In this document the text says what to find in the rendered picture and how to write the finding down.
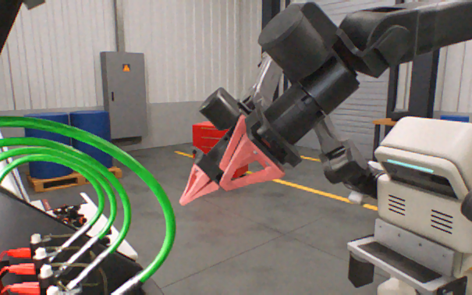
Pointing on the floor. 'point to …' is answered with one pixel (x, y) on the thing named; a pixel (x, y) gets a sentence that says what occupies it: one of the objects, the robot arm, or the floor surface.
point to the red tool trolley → (204, 139)
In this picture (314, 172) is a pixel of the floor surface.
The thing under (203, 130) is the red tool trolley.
